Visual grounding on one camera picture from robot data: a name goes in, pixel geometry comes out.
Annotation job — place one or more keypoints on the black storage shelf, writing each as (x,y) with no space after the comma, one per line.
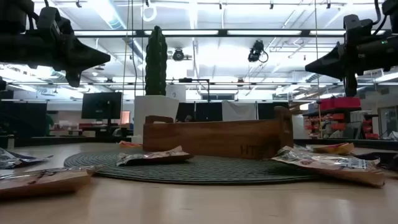
(332,111)

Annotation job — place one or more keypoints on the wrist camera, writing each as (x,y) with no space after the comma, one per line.
(354,28)
(48,20)

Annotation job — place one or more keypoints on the black ceiling spotlight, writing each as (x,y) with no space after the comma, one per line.
(256,51)
(178,55)

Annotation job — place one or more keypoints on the orange tea packet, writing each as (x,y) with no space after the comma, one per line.
(129,144)
(335,149)

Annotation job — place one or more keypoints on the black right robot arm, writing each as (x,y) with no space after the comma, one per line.
(392,12)

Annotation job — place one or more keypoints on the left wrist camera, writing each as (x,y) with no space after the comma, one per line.
(48,20)

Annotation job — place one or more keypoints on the red storage bins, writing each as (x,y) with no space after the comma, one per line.
(340,103)

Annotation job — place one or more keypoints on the background desk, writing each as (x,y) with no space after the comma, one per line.
(87,128)

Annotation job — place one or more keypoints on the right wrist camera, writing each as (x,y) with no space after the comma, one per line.
(354,28)

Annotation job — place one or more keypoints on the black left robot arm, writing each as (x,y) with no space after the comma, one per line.
(15,15)

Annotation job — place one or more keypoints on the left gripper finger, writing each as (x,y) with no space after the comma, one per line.
(81,49)
(76,70)

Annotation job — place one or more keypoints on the black overhead frame bar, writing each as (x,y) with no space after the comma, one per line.
(222,32)

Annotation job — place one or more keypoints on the beige tea packet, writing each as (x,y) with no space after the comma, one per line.
(326,166)
(46,183)
(149,158)

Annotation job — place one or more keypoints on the thin black horizontal rail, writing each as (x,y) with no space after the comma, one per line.
(217,83)

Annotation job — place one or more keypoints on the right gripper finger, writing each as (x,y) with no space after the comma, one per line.
(349,77)
(335,56)

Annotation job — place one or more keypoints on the round grey woven placemat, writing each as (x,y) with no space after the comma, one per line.
(202,171)

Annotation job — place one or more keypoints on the black partition panel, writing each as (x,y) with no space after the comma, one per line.
(205,112)
(267,110)
(23,119)

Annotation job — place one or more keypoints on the green cactus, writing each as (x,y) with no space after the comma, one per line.
(156,62)

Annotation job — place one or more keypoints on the black computer monitor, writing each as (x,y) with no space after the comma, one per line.
(101,105)

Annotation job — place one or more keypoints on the wooden tea box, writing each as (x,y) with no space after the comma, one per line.
(217,137)

